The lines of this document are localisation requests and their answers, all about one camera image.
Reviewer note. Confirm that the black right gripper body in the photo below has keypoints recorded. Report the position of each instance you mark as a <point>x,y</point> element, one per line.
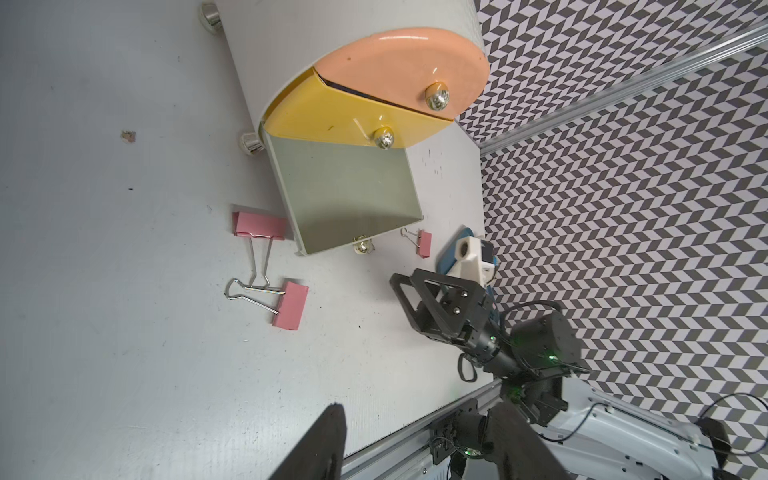
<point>526,354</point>

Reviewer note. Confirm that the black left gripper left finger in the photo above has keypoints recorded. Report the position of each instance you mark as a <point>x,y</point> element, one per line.
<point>319,454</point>

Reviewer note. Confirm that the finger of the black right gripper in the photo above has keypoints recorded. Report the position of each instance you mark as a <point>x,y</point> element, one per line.
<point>440,307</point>

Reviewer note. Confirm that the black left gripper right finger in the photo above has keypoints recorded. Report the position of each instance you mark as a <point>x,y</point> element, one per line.
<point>518,452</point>

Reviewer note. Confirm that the pink binder clip small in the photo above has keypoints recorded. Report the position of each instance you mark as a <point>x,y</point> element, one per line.
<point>422,240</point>

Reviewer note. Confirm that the green bottom drawer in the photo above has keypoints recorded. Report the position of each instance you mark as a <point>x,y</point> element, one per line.
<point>338,195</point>

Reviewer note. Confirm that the orange top drawer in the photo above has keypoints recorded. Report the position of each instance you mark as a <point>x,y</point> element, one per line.
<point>430,70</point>

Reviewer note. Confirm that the yellow drawer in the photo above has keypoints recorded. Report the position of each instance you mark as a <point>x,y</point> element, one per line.
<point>309,109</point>

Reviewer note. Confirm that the white round drawer cabinet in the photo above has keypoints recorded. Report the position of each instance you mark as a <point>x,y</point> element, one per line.
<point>273,42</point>

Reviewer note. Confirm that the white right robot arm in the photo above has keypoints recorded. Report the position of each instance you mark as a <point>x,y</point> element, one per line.
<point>547,423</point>

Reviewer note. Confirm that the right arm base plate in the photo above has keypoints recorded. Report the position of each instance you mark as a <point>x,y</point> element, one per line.
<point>461,435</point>

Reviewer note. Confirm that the aluminium front rail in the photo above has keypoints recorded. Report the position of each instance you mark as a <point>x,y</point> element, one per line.
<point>405,454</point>

